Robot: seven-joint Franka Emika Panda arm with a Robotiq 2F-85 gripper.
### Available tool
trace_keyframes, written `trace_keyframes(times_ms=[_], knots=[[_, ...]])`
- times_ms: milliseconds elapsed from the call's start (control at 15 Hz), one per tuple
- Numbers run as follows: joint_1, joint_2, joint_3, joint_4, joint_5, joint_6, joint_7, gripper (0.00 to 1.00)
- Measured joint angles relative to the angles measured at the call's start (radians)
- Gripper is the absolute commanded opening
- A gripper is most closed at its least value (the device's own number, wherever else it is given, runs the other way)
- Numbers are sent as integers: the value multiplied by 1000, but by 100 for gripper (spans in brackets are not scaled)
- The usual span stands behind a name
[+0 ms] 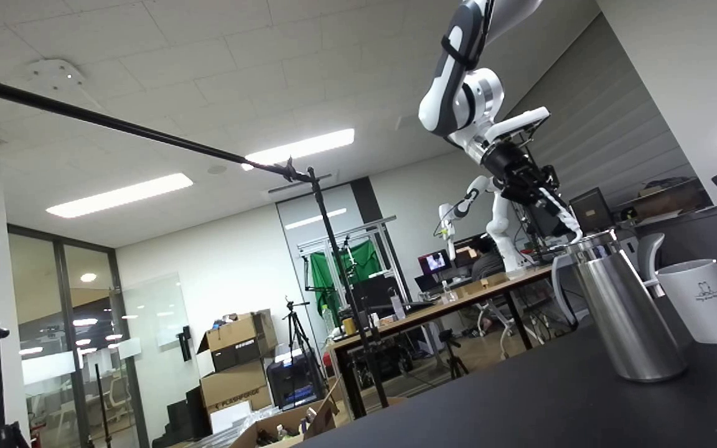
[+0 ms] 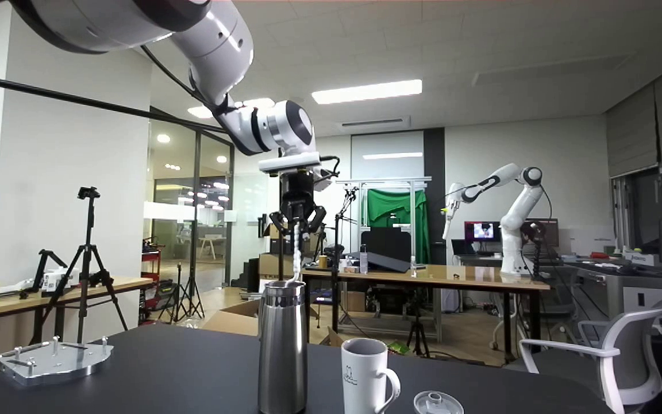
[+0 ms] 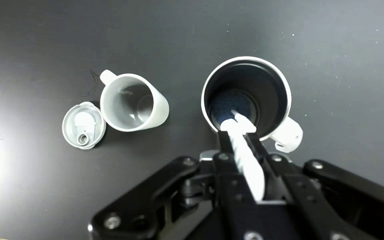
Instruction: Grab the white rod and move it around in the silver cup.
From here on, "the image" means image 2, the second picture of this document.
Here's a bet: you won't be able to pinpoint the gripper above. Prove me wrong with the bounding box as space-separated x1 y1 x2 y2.
269 171 328 240

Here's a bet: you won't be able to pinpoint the silver metal cup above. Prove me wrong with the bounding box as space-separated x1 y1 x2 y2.
257 279 309 414

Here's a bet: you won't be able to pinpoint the black microphone stand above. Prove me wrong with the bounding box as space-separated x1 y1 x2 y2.
329 186 361 334

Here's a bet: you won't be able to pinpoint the black flat screen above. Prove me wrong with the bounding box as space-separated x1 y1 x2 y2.
360 227 413 273

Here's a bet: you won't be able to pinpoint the green cloth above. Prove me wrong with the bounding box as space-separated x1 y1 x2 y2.
365 188 431 265

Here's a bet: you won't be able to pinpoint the cardboard box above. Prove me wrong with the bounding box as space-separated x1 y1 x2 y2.
201 298 263 338

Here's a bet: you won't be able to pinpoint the ceiling air conditioner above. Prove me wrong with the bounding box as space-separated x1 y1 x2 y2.
335 116 412 133

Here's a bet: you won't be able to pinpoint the group of black tripods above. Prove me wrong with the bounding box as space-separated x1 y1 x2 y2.
157 262 206 324

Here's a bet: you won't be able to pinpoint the ceiling light panel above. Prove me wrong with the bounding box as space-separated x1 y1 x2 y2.
311 79 424 106

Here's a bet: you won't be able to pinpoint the long wooden table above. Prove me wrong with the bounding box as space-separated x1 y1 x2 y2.
301 263 551 364

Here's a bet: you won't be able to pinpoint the red cart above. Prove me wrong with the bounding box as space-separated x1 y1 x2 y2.
141 246 164 314

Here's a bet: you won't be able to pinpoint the white mug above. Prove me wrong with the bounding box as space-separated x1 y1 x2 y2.
340 338 402 414

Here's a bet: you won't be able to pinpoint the small monitor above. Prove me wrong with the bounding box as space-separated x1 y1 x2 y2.
464 221 502 243

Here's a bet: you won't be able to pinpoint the white box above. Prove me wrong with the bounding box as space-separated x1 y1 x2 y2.
40 267 82 294

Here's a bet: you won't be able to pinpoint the black pole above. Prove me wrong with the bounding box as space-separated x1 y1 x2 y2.
0 69 229 135

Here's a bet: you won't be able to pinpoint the small black tripod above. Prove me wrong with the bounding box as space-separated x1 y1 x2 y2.
19 249 71 300

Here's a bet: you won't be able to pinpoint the wooden side table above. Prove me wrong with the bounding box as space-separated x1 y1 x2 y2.
0 276 155 346

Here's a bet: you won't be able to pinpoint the metal plate with pegs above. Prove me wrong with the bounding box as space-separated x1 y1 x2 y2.
0 336 115 386

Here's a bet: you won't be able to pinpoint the grey desk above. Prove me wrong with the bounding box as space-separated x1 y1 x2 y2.
560 258 662 337

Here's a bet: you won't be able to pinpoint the white office chair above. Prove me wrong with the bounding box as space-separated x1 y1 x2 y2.
518 300 662 414

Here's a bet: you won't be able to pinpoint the window blinds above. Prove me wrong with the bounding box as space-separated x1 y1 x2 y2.
605 51 662 218

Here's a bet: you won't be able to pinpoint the aluminium frame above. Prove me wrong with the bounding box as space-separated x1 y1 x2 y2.
336 176 433 271

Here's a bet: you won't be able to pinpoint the camera on tripod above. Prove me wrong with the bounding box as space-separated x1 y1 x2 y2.
31 186 130 346

